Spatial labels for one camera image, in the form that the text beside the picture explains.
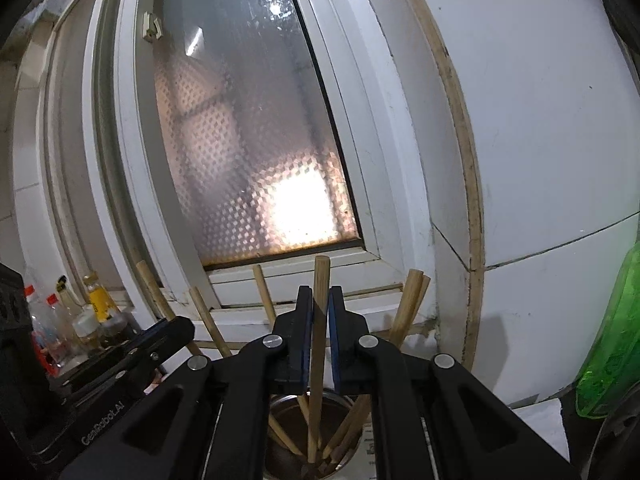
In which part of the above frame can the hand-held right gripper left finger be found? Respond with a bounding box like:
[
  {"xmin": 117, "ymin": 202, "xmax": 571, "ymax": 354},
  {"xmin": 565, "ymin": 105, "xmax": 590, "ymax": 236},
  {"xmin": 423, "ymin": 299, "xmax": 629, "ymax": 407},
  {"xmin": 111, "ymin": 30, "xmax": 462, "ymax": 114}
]
[{"xmin": 60, "ymin": 285, "xmax": 316, "ymax": 480}]

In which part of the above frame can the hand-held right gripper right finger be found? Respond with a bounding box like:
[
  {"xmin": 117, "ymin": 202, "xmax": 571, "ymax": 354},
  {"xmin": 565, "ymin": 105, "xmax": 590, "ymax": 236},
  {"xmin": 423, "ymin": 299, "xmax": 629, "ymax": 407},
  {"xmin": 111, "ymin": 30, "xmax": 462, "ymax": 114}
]
[{"xmin": 327, "ymin": 285, "xmax": 581, "ymax": 480}]

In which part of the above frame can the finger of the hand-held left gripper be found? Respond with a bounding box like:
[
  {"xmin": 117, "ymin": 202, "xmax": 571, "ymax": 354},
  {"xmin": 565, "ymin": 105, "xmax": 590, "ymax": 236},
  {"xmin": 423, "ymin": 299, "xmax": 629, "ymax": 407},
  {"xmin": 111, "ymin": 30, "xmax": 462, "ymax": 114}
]
[{"xmin": 47, "ymin": 316, "xmax": 197, "ymax": 401}]

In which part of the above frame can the single wooden chopstick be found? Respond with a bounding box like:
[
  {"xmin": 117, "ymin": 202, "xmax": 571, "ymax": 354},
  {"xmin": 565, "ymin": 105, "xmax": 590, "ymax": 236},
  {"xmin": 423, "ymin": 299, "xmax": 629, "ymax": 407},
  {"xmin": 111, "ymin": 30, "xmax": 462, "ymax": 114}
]
[{"xmin": 306, "ymin": 255, "xmax": 332, "ymax": 463}]

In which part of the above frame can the white metal thermos cup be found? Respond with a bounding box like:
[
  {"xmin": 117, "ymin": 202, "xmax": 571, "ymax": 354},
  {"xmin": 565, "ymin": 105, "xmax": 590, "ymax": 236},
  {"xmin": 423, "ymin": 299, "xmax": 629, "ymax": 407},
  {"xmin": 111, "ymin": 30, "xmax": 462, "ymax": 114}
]
[{"xmin": 262, "ymin": 387, "xmax": 376, "ymax": 480}]

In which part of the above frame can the bunch of wooden chopsticks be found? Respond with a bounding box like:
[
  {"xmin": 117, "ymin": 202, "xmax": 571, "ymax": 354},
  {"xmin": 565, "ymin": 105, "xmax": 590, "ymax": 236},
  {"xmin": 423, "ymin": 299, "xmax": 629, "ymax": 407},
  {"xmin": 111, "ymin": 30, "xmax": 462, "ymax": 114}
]
[{"xmin": 135, "ymin": 260, "xmax": 432, "ymax": 476}]

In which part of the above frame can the glass jar black lid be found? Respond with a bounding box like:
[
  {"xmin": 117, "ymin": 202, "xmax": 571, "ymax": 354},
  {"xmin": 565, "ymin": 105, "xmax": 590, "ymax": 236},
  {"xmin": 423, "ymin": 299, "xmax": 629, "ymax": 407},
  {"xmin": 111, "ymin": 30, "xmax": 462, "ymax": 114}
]
[{"xmin": 100, "ymin": 316, "xmax": 137, "ymax": 347}]

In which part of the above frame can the dark sauce bottle gold cap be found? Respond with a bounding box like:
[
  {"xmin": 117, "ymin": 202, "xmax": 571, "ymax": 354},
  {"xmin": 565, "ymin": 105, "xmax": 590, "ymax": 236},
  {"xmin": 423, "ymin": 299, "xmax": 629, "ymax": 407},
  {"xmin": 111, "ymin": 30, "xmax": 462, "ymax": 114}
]
[{"xmin": 82, "ymin": 272, "xmax": 119, "ymax": 346}]

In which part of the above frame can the glass jar white lid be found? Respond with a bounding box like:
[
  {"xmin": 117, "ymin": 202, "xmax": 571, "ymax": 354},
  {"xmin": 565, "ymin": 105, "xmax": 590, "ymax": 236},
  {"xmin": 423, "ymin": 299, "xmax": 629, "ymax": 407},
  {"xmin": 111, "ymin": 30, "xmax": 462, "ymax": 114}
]
[{"xmin": 72, "ymin": 310, "xmax": 99, "ymax": 356}]

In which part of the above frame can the white-framed frosted window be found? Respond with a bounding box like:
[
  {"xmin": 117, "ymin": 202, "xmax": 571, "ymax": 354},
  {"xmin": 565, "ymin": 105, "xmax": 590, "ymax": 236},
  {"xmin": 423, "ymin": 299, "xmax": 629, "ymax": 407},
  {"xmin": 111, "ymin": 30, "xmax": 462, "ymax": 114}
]
[{"xmin": 10, "ymin": 0, "xmax": 441, "ymax": 321}]

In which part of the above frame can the green translucent plastic container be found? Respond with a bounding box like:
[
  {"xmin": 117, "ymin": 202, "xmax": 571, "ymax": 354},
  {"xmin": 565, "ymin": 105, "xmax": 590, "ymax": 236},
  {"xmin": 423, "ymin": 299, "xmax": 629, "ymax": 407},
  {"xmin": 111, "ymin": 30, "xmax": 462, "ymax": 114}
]
[{"xmin": 575, "ymin": 240, "xmax": 640, "ymax": 418}]

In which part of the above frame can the clear oil bottle red handle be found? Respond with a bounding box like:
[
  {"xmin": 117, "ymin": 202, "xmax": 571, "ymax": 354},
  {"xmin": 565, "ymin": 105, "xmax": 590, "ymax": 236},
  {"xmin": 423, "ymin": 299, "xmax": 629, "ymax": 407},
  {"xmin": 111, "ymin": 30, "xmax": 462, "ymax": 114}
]
[{"xmin": 31, "ymin": 294, "xmax": 76, "ymax": 376}]

